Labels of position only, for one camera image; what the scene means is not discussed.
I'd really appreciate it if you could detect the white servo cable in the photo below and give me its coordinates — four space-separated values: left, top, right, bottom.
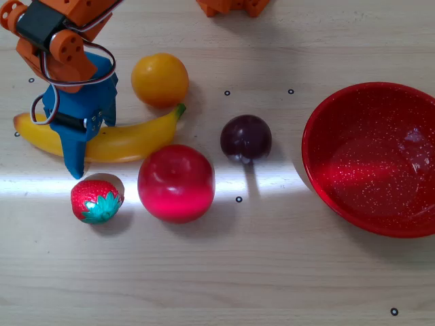
31 0 124 126

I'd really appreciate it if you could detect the orange plastic fruit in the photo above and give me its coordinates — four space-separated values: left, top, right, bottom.
130 52 190 109

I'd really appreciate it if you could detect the red plastic apple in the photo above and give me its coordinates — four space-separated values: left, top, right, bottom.
137 144 216 224

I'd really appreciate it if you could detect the red plastic strawberry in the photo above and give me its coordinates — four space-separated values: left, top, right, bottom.
70 179 124 225

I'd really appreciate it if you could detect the orange robot arm base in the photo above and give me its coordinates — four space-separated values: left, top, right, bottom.
196 0 273 18

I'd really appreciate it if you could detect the blue gripper black motor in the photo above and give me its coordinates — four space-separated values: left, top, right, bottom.
41 52 120 180

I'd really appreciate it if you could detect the yellow plastic banana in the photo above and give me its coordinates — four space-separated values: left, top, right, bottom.
13 103 187 163

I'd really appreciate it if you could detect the red speckled bowl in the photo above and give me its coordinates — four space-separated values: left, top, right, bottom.
301 81 435 239

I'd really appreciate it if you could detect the dark purple plastic plum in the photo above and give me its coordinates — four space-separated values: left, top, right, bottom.
220 114 273 166

